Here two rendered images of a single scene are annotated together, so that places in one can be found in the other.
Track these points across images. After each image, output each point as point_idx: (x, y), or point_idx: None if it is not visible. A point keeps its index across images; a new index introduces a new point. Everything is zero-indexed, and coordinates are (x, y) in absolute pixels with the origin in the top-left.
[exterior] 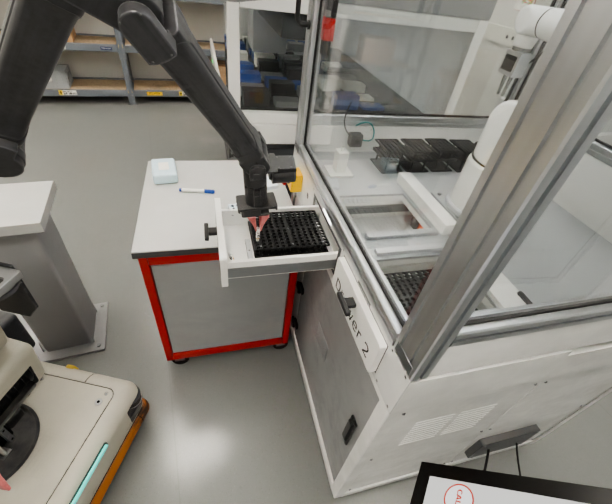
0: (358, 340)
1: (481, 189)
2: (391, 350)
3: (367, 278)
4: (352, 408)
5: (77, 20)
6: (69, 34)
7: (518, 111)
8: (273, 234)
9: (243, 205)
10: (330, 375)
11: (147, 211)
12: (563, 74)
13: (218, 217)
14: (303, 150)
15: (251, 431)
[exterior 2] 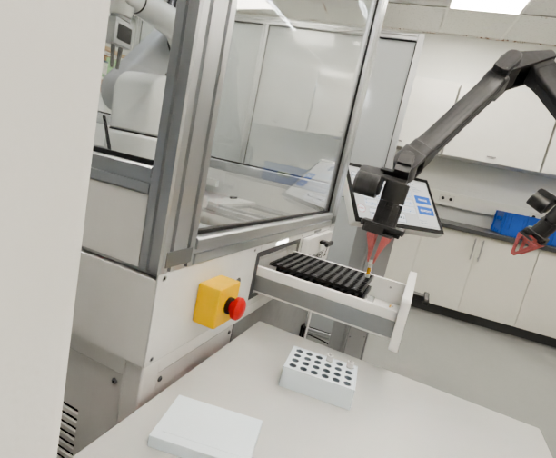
0: (322, 256)
1: (355, 120)
2: (329, 228)
3: (321, 217)
4: (300, 324)
5: (530, 88)
6: (536, 94)
7: (362, 92)
8: (336, 286)
9: (398, 228)
10: None
11: None
12: (366, 81)
13: (411, 287)
14: (213, 234)
15: None
